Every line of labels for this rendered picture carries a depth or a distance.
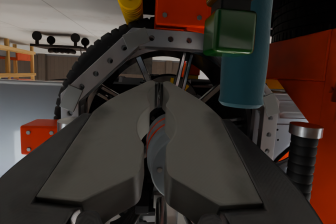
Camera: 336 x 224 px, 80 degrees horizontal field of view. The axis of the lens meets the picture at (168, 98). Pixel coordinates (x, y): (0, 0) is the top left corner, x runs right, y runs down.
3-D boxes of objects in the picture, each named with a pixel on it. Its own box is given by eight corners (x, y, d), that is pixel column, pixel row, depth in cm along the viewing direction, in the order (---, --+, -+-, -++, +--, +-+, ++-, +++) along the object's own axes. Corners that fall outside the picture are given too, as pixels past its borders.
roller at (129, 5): (127, 15, 72) (127, 32, 73) (115, -24, 43) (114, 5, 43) (143, 16, 73) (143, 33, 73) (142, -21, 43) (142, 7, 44)
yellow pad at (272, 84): (247, 77, 113) (246, 86, 114) (261, 78, 99) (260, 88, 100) (270, 78, 115) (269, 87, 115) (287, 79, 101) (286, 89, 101)
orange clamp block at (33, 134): (72, 119, 54) (36, 118, 53) (60, 126, 47) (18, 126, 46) (72, 144, 55) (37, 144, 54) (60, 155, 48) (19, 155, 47)
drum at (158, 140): (147, 109, 55) (145, 158, 57) (148, 131, 34) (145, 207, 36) (197, 110, 57) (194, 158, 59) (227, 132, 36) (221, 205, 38)
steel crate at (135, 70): (104, 39, 438) (104, 73, 446) (153, 42, 447) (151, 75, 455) (112, 44, 527) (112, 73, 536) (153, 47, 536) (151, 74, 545)
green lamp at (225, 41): (203, 17, 22) (201, 55, 22) (216, 5, 18) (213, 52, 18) (239, 20, 22) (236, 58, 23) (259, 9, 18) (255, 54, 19)
